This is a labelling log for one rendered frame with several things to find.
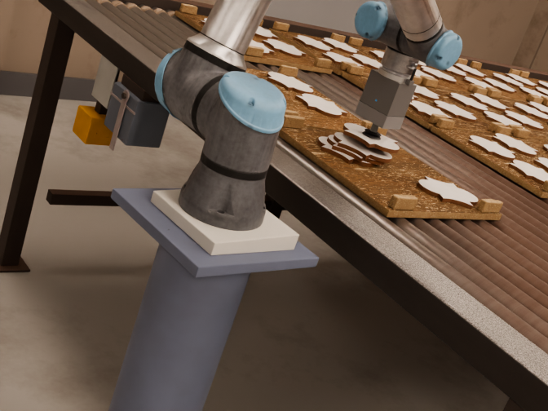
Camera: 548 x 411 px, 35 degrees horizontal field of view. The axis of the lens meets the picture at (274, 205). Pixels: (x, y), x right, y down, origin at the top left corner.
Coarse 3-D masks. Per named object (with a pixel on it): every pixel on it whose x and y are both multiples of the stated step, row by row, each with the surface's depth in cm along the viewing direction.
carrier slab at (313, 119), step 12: (252, 72) 236; (264, 72) 240; (276, 84) 232; (288, 96) 224; (324, 96) 237; (288, 108) 213; (300, 108) 217; (312, 120) 210; (324, 120) 214; (336, 120) 218; (348, 120) 222; (360, 120) 226
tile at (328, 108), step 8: (296, 96) 224; (304, 96) 225; (312, 96) 228; (312, 104) 220; (320, 104) 223; (328, 104) 225; (320, 112) 219; (328, 112) 218; (336, 112) 221; (344, 112) 224
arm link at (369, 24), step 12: (360, 12) 174; (372, 12) 172; (384, 12) 172; (360, 24) 174; (372, 24) 172; (384, 24) 172; (396, 24) 171; (372, 36) 173; (384, 36) 173; (396, 36) 171; (396, 48) 173
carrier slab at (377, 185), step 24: (312, 144) 192; (336, 168) 182; (360, 168) 187; (384, 168) 193; (408, 168) 199; (360, 192) 174; (384, 192) 177; (408, 192) 182; (408, 216) 172; (432, 216) 176; (456, 216) 181; (480, 216) 186
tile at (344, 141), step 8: (336, 136) 193; (344, 136) 195; (344, 144) 189; (352, 144) 191; (360, 144) 193; (360, 152) 188; (368, 152) 189; (376, 152) 191; (384, 152) 193; (376, 160) 189; (384, 160) 189
